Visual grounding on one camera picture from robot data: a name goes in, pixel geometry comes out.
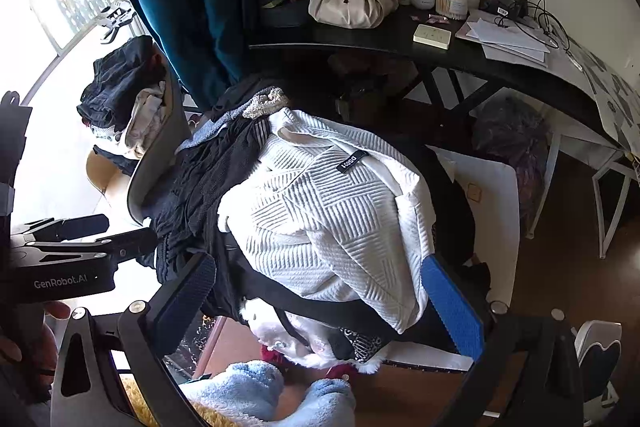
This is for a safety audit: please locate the small flat white box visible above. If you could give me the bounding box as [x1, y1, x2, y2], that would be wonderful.
[413, 23, 452, 50]

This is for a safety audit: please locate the cream drawstring pouch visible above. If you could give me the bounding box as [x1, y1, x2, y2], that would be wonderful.
[307, 0, 400, 29]

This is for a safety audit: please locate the white and black object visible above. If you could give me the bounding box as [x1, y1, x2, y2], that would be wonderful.
[572, 319, 623, 425]

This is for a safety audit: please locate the cotton swab box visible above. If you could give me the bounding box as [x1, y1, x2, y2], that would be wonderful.
[435, 0, 469, 18]

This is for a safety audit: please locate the person's left hand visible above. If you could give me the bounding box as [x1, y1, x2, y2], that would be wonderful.
[42, 300, 72, 360]

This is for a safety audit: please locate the white metal frame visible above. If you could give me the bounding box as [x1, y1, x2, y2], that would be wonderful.
[520, 127, 640, 260]

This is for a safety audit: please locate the light blue fluffy robe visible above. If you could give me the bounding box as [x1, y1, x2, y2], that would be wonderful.
[187, 359, 357, 427]

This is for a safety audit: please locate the grey fluffy cloth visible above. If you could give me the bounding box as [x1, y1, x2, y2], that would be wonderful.
[242, 87, 291, 120]

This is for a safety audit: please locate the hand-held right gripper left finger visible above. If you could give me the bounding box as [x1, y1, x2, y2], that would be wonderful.
[50, 252, 221, 427]

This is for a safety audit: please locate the black knit garment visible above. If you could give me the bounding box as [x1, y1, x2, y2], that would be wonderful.
[137, 117, 271, 298]

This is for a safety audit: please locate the beige chair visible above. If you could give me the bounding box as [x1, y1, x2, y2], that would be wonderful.
[86, 42, 201, 225]

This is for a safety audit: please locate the geometric patterned table mat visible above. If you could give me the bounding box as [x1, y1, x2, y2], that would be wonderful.
[545, 27, 640, 158]

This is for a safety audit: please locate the white fluffy garment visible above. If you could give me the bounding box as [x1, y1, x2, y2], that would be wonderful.
[240, 297, 386, 375]

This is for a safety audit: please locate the pile of dark clothes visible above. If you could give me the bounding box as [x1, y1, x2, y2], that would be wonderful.
[77, 36, 173, 158]

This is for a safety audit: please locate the stack of white papers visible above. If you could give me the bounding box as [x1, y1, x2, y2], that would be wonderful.
[455, 9, 551, 68]

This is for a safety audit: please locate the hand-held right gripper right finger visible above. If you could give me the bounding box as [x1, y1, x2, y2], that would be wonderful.
[422, 255, 586, 427]

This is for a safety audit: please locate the black desk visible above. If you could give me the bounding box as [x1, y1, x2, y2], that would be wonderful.
[247, 4, 631, 168]

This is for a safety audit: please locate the white flat board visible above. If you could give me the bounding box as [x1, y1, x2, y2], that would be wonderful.
[380, 147, 521, 370]

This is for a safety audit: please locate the dark plastic bag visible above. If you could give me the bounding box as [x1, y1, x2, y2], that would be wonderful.
[472, 97, 551, 228]

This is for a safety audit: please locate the white textured sweater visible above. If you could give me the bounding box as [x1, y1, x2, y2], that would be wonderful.
[217, 107, 436, 335]

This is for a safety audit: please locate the black charger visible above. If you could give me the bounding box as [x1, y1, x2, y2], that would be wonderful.
[482, 0, 531, 20]

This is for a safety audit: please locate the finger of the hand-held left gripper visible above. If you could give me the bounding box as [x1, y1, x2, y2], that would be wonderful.
[22, 214, 111, 244]
[75, 227, 159, 269]

